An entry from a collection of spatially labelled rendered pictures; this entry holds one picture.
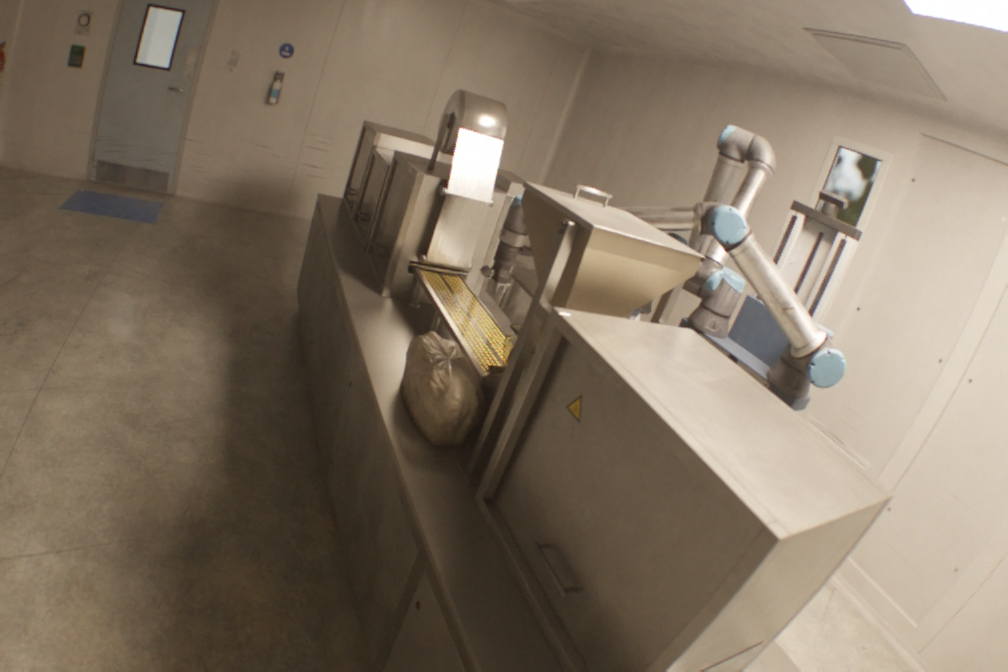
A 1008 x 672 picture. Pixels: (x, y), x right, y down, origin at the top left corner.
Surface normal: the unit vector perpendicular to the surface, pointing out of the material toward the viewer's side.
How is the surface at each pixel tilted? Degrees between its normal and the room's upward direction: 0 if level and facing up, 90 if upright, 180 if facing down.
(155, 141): 90
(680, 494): 90
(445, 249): 90
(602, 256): 118
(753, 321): 90
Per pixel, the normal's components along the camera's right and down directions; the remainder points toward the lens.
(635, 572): -0.87, -0.15
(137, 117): 0.37, 0.43
